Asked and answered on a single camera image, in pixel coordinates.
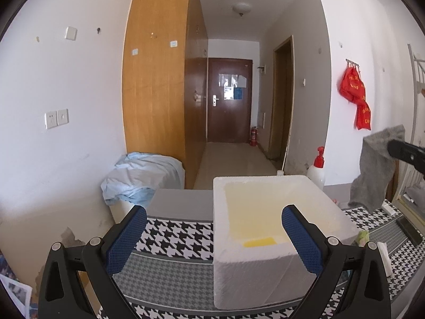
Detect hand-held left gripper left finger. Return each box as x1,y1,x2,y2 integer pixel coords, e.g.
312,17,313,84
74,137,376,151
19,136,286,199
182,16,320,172
38,205,147,319

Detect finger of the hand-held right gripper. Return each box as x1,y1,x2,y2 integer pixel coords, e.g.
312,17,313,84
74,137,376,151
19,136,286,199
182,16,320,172
388,140,425,173

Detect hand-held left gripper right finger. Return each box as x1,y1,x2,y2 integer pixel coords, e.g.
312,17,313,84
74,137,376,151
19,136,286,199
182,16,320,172
282,204,392,319

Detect grey sock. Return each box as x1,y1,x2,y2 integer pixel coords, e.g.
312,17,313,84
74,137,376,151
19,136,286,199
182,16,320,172
348,124,406,213

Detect white foam box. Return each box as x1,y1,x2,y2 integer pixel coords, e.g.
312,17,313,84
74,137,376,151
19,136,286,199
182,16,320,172
212,174,361,309

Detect white bin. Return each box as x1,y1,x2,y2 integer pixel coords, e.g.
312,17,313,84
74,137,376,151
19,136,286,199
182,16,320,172
109,201,135,226

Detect houndstooth blanket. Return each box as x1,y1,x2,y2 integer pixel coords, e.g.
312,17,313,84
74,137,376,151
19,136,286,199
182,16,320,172
96,189,425,319

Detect white pump bottle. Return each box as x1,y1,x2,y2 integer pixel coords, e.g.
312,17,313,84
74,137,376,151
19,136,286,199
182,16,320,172
306,146,328,191

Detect light blue cloth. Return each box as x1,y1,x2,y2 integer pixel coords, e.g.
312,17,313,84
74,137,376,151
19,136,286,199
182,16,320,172
100,152,185,205

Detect black phone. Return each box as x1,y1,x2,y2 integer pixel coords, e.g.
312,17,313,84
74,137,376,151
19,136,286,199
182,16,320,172
396,216,424,248

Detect red hanging bags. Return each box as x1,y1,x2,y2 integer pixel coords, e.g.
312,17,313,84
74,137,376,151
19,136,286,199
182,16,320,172
339,65,372,131

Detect white tissue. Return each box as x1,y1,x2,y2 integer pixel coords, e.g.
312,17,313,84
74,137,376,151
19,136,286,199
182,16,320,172
375,241,392,276

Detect printed paper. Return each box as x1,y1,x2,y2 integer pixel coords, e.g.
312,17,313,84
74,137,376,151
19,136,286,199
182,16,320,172
0,249,34,319

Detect dark brown door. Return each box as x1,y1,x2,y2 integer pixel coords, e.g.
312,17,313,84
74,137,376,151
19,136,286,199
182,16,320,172
207,57,253,144

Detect wooden wardrobe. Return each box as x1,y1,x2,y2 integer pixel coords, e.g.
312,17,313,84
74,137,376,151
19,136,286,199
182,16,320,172
122,0,209,190

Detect white papers on door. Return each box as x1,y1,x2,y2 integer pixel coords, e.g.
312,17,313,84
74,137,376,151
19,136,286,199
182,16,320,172
219,73,248,100

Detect ceiling lamp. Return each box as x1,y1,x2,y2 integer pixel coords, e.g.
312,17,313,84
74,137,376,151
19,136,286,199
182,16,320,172
232,3,253,17

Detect brown door frame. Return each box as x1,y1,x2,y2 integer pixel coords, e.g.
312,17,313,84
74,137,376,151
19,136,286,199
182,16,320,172
269,35,294,160

